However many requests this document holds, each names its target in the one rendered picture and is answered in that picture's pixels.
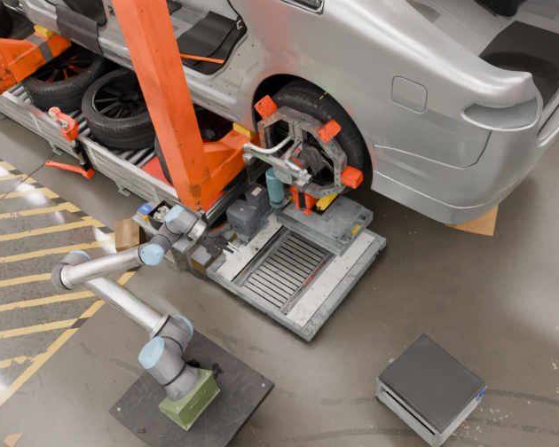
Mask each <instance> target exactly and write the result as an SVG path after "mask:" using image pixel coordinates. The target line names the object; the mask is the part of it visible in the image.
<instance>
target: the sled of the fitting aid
mask: <svg viewBox="0 0 559 447"><path fill-rule="evenodd" d="M293 200H294V197H292V198H291V199H290V201H289V202H288V203H287V204H286V205H285V206H284V207H283V209H281V211H280V212H279V213H278V214H277V215H276V217H277V222H278V223H279V224H282V225H284V226H286V227H287V228H288V229H290V230H292V231H294V232H296V233H298V234H300V235H302V236H303V237H305V238H306V239H309V240H310V241H312V242H314V243H316V244H318V245H319V246H321V247H323V248H325V249H326V250H328V251H330V252H332V253H334V254H335V255H338V256H340V257H342V256H343V255H344V253H345V252H346V251H347V250H348V249H349V247H350V246H351V245H352V244H353V242H354V241H355V240H356V239H357V238H358V236H359V235H360V234H361V233H362V231H363V230H364V229H365V228H366V227H367V226H368V225H369V224H370V223H371V221H372V220H373V212H372V211H370V210H368V209H366V208H364V211H363V212H362V213H361V214H360V216H359V217H358V218H357V219H356V220H355V222H354V223H353V224H352V225H351V226H350V228H349V229H348V230H347V231H346V232H345V233H344V234H343V235H342V236H341V237H340V239H339V240H338V241H337V242H336V241H334V240H332V239H330V238H329V237H327V236H325V235H323V234H322V233H320V232H318V231H315V230H313V229H312V228H311V227H309V226H307V225H305V224H303V223H301V222H299V221H297V220H295V219H294V218H293V217H291V216H288V215H286V214H285V209H286V208H287V206H288V205H289V204H290V203H291V202H292V201H293Z"/></svg>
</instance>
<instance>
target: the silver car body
mask: <svg viewBox="0 0 559 447"><path fill-rule="evenodd" d="M2 1H3V2H4V3H6V4H7V5H9V6H10V7H12V8H16V7H17V6H19V5H20V3H21V5H22V7H23V9H24V10H25V12H26V14H27V16H28V19H29V20H30V21H31V22H33V23H35V24H37V25H39V26H41V27H44V28H46V29H48V30H50V31H51V32H53V33H55V34H57V35H60V36H62V35H61V33H60V32H59V29H58V26H57V23H56V18H57V14H56V10H55V6H56V4H59V5H60V6H63V7H66V8H68V9H70V10H72V11H75V12H78V13H80V14H82V15H84V16H86V17H88V18H90V19H93V20H95V21H97V22H100V23H102V24H99V23H98V34H99V37H98V44H99V47H100V49H101V50H102V52H103V55H101V56H103V57H105V58H107V59H110V60H112V61H113V62H115V63H117V64H119V65H122V66H124V67H127V68H128V69H130V70H132V71H134V72H136V71H135V68H134V66H133V63H132V60H131V57H130V53H129V50H128V47H127V44H126V42H125V39H124V36H123V33H122V29H121V26H120V23H119V20H118V18H117V15H116V12H115V9H114V5H113V2H112V0H2ZM166 4H167V6H168V10H169V16H170V20H171V24H172V27H173V30H174V34H175V37H176V41H177V47H178V51H179V54H180V58H181V61H182V65H183V69H184V72H185V79H186V81H187V85H188V89H189V92H190V96H191V100H192V102H193V103H195V104H197V105H199V106H202V107H204V108H206V109H208V110H209V111H211V112H213V113H215V114H218V115H220V116H222V117H224V118H225V119H227V120H230V121H232V122H235V123H237V124H239V125H240V126H242V127H244V128H246V129H249V130H251V131H253V132H254V130H253V127H252V123H251V119H250V110H249V106H250V99H251V95H252V92H253V89H254V88H255V86H256V84H257V83H258V82H259V81H260V80H261V79H262V78H264V77H265V76H267V75H270V74H274V73H290V74H294V75H300V76H302V77H304V78H306V79H308V80H310V81H312V82H315V83H316V84H317V85H319V86H320V87H322V88H323V89H324V90H326V91H327V92H329V93H330V94H331V95H332V96H333V97H334V98H335V99H336V100H338V101H339V103H340V104H341V105H342V106H343V107H344V108H345V109H346V110H347V112H348V113H349V114H350V116H351V117H352V118H353V120H354V121H355V123H357V125H358V127H359V129H360V131H361V132H362V134H363V136H364V138H365V140H366V143H367V145H368V148H369V151H370V153H371V157H372V161H373V165H374V183H373V187H372V190H374V191H376V192H378V193H380V194H382V195H384V196H386V197H388V198H390V199H392V200H394V201H397V202H399V203H401V204H403V205H405V206H407V207H409V208H411V209H413V210H415V211H417V212H419V213H421V214H423V215H425V216H427V217H430V218H432V219H434V220H436V221H438V222H440V223H443V224H464V223H467V222H470V221H473V220H475V219H477V218H478V217H480V216H483V215H484V214H486V213H487V212H489V211H490V210H492V209H493V208H495V207H496V206H497V205H498V204H500V203H501V202H502V201H503V200H504V199H505V198H506V197H507V196H508V195H509V194H510V193H511V192H512V191H513V190H514V189H515V188H516V187H517V186H518V185H519V184H520V182H521V181H522V180H523V179H524V178H525V176H526V175H527V174H528V173H529V171H530V170H531V169H532V168H533V167H534V166H535V165H536V164H537V163H538V162H539V160H540V159H541V158H542V157H543V156H544V155H545V154H546V153H547V152H548V151H549V149H550V148H551V147H552V146H553V145H554V144H555V142H556V141H557V140H558V138H559V0H166Z"/></svg>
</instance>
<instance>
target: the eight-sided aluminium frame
mask: <svg viewBox="0 0 559 447"><path fill-rule="evenodd" d="M280 119H281V120H283V121H286V122H290V123H292V124H293V125H295V126H297V127H300V128H302V129H304V130H306V131H309V132H310V133H311V134H312V135H313V136H314V137H315V138H316V140H317V141H318V142H319V144H320V145H321V146H322V148H323V149H324V150H325V151H326V153H327V154H328V156H329V157H330V158H331V159H332V161H333V162H334V170H335V182H334V183H332V184H327V185H324V186H319V185H317V184H314V183H311V184H310V185H309V186H308V187H307V189H306V190H305V191H304V192H306V193H308V194H310V195H311V196H313V198H316V199H321V198H323V197H326V196H329V195H333V194H336V193H339V192H341V191H342V190H343V189H344V188H345V187H346V186H347V185H346V184H343V183H341V173H342V172H343V171H344V170H345V169H346V168H347V155H346V154H345V152H344V151H343V150H342V149H341V147H340V146H339V145H338V144H337V143H336V142H335V140H334V139H333V138H332V139H331V140H329V141H328V142H327V143H325V142H324V141H323V140H322V139H321V138H320V137H319V136H318V135H317V133H318V131H319V130H320V129H321V128H322V127H323V126H324V125H323V124H322V123H321V122H320V121H318V120H317V119H313V118H311V117H310V116H308V115H305V114H302V113H300V112H298V111H296V110H294V109H292V108H290V107H289V106H282V107H281V108H280V109H278V110H276V111H275V112H274V113H273V114H272V115H271V116H269V117H268V118H266V119H264V118H263V119H262V120H261V121H260V122H259V123H258V124H257V126H258V132H259V137H260V143H261V148H263V149H271V148H273V142H272V130H271V124H273V123H274V122H276V121H278V120H280ZM270 155H271V156H273V157H275V158H277V159H279V158H280V157H281V156H280V155H279V153H278V152H275V153H271V154H270Z"/></svg>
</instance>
